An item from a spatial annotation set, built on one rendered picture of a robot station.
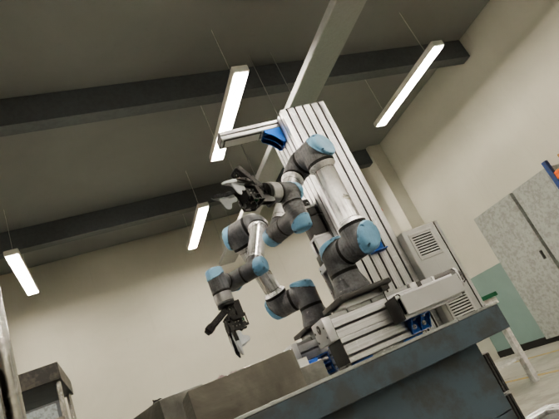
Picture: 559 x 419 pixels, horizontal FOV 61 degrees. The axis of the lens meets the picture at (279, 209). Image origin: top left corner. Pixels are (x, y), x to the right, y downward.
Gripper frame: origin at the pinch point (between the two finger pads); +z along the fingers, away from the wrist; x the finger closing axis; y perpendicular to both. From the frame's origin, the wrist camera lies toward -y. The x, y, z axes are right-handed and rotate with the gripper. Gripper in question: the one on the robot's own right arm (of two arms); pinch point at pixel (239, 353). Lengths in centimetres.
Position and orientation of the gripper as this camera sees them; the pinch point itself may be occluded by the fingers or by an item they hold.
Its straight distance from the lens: 190.5
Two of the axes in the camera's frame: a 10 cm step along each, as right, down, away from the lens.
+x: -2.3, 4.5, 8.6
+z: 3.9, 8.6, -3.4
